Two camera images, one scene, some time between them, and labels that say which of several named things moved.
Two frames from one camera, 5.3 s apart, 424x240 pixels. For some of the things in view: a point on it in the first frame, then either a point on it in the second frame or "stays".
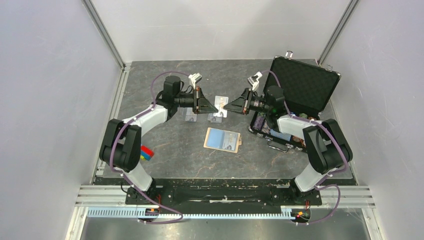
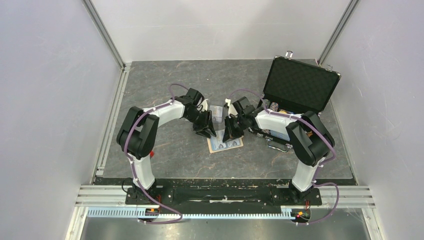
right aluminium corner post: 337,32 stays
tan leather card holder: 222,140 stays
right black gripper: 242,104 to 235,134
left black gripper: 201,105 to 206,122
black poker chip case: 297,88 stays
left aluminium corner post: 105,34 stays
